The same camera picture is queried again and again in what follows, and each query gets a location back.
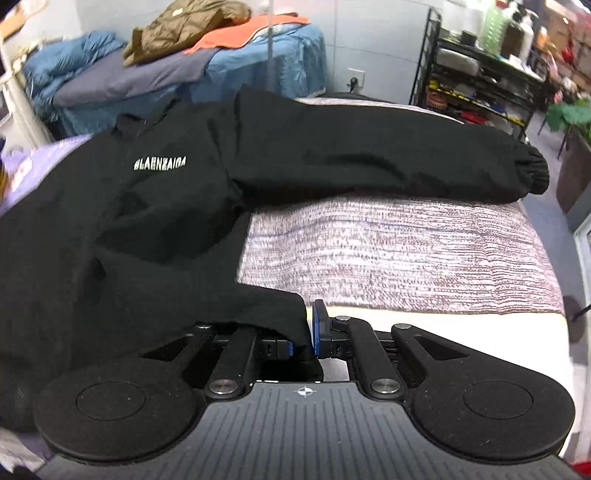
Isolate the black BLAENZAIGA jacket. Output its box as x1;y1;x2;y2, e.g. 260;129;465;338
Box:
1;88;549;432

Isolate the pink knitted blanket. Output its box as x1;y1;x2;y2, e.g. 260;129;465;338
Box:
235;96;565;316

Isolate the black metal storage rack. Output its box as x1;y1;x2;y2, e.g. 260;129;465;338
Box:
409;8;545;141

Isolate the orange cloth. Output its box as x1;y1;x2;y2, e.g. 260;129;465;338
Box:
183;14;310;55

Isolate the lavender floral bed sheet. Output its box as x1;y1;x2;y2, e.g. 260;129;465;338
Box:
0;135;91;215

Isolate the grey blanket on bed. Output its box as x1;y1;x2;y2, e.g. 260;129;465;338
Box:
53;48;219;107

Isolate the olive brown jacket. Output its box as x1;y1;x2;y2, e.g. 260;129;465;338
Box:
122;0;252;66

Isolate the green potted plant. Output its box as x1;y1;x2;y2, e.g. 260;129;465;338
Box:
545;97;591;139

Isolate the dark brown bottle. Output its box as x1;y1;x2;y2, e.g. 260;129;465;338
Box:
500;19;524;60

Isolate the green plastic bottle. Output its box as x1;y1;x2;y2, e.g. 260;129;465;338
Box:
478;0;507;56

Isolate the white pump bottle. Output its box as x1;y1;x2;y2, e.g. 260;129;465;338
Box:
519;10;537;64

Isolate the crumpled blue duvet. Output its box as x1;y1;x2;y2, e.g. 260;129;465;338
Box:
21;31;126;122

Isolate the wall power socket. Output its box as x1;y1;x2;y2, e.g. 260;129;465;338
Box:
348;68;366;93

